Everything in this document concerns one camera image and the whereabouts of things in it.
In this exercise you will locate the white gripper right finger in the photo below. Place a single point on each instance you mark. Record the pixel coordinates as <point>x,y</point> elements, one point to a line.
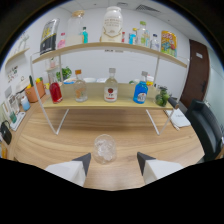
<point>156,168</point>

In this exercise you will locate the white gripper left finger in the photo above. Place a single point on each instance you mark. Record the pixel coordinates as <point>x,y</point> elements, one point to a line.
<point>71,171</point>

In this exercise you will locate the blue liquid bottle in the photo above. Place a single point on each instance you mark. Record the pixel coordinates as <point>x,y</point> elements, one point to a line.
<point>140,93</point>

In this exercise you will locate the small bottle orange cap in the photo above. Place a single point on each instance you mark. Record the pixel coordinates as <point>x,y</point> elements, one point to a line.
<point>80,91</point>

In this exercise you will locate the white milk bottle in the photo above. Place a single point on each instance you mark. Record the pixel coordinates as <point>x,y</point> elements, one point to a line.
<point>112,25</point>

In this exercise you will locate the white scale with green cup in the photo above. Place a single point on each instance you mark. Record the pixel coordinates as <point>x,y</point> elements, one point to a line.
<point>16,121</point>

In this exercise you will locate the clear glass with ice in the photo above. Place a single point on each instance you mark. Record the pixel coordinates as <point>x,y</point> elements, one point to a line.
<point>104,150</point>

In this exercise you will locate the white notebook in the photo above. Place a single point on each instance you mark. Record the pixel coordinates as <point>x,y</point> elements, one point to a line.
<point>180,118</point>

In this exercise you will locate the black office chair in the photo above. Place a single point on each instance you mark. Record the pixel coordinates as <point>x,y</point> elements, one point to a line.
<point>206,126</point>

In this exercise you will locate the green glass with limes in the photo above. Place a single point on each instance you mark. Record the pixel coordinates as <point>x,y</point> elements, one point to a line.
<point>162,98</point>

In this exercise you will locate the two-tier wooden shelf rack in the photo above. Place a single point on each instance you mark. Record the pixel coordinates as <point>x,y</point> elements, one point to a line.
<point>93,103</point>

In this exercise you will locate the black jug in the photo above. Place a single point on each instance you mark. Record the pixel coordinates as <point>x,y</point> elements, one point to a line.
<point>5,133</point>

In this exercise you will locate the red liquid bottle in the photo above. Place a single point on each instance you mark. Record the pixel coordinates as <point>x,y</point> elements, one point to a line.
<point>55,93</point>

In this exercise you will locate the orange container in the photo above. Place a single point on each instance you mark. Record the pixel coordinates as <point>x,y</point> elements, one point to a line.
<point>33,93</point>

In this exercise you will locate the clear bottle red label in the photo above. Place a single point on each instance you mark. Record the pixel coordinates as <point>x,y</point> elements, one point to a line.
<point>111,90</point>

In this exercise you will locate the green potted plant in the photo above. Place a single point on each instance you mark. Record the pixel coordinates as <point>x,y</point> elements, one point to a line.
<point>65,73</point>

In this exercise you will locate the brown door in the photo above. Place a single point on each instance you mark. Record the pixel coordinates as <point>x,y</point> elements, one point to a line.
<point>196,73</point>

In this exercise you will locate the clear bottle blue cap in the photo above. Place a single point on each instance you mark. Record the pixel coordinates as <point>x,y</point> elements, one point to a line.
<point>154,43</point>

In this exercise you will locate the yellow colourful can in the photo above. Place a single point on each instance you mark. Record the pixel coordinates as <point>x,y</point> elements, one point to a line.
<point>169,43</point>

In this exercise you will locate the small pink bottle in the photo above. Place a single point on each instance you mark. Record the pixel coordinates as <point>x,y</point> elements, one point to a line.
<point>61,42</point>

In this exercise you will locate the small blue bottle yellow cap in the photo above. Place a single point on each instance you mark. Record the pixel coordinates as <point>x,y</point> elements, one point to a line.
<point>132,38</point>

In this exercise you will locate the clear bottle green cap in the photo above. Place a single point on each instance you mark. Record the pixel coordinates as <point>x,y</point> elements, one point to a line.
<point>142,35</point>

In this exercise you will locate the small teal bottle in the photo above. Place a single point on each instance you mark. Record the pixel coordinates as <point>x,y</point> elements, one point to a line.
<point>85,36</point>

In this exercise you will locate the white figurine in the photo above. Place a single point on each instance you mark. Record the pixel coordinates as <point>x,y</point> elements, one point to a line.
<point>24,41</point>

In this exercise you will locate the wooden wall shelf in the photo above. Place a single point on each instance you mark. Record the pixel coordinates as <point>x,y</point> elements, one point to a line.
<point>18,53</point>

